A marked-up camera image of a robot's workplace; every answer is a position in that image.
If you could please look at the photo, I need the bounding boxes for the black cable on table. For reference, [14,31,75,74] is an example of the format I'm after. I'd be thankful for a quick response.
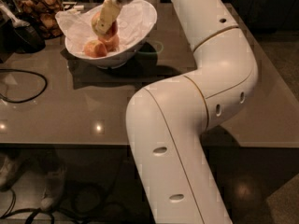
[0,68,49,105]

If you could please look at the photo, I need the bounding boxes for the red apple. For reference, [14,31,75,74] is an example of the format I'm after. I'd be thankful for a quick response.
[99,35,120,52]
[83,40,107,58]
[92,11,118,39]

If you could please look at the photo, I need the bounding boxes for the white paper liner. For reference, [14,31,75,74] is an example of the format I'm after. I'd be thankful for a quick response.
[55,0,156,55]

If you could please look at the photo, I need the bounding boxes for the red apple right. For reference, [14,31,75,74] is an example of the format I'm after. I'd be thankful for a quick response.
[99,35,120,52]

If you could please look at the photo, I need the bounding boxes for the white ceramic bowl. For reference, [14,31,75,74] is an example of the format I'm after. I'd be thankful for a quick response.
[64,0,158,70]

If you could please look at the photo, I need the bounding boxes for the red apple front left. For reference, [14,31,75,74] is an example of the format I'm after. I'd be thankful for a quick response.
[83,40,107,58]

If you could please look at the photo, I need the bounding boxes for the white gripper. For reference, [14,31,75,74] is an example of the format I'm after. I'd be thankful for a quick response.
[94,0,133,34]

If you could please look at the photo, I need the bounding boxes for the white shoe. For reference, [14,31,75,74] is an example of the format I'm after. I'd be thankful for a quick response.
[0,156,25,190]
[40,165,67,211]

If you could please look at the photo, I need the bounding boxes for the glass jar of snacks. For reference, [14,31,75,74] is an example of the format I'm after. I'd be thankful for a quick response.
[13,0,64,39]

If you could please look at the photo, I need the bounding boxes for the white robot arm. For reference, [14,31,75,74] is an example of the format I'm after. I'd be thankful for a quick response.
[126,0,258,224]

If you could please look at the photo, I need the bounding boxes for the black kitchen appliance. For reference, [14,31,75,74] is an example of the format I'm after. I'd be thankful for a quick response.
[0,1,46,53]

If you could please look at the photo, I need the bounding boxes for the black floor cables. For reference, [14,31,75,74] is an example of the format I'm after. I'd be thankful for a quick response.
[0,189,129,224]

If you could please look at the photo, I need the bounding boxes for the green rubber band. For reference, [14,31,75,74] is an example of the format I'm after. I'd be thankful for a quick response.
[139,40,164,55]

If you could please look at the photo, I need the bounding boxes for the red apple back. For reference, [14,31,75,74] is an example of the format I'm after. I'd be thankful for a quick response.
[92,11,118,39]

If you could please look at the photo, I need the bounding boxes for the white shoe right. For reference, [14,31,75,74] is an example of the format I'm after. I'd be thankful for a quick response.
[40,165,67,211]

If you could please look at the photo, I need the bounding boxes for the white shoe left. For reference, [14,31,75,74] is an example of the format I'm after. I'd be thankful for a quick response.
[0,156,25,190]

